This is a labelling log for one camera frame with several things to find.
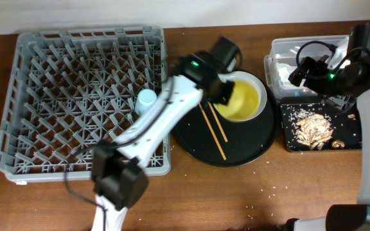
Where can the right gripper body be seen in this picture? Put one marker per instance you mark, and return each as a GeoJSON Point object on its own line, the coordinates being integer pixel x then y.
{"type": "Point", "coordinates": [329, 82]}

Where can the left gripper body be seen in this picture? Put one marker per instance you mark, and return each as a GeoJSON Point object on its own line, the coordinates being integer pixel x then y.
{"type": "Point", "coordinates": [224, 95]}

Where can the wooden chopstick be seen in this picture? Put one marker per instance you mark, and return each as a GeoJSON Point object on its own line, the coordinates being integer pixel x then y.
{"type": "Point", "coordinates": [212, 132]}
{"type": "Point", "coordinates": [217, 122]}

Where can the grey round plate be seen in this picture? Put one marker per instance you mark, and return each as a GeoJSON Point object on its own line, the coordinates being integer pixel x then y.
{"type": "Point", "coordinates": [254, 81]}

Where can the yellow bowl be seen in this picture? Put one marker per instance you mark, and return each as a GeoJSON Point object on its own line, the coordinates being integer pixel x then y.
{"type": "Point", "coordinates": [243, 104]}

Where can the food scraps pile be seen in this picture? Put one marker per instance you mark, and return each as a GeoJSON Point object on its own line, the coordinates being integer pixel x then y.
{"type": "Point", "coordinates": [314, 130]}

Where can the white napkin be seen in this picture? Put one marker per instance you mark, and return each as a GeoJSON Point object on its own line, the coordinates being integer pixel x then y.
{"type": "Point", "coordinates": [284, 71]}

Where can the light blue plastic cup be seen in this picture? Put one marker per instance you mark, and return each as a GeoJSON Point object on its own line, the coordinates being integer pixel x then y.
{"type": "Point", "coordinates": [145, 99]}

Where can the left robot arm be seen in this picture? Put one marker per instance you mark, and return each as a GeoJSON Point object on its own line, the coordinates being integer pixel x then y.
{"type": "Point", "coordinates": [118, 167]}

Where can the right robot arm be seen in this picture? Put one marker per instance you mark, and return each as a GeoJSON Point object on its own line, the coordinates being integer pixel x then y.
{"type": "Point", "coordinates": [350, 216]}

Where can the clear plastic waste bin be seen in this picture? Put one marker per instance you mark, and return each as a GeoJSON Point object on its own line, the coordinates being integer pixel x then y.
{"type": "Point", "coordinates": [284, 50]}

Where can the grey plastic dishwasher rack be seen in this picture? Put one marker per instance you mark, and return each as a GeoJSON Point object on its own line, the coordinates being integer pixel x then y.
{"type": "Point", "coordinates": [70, 89]}

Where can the round black serving tray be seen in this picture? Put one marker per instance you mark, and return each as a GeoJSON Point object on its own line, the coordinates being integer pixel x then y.
{"type": "Point", "coordinates": [247, 140]}

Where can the black rectangular tray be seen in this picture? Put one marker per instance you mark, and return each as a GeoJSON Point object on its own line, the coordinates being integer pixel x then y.
{"type": "Point", "coordinates": [344, 116]}

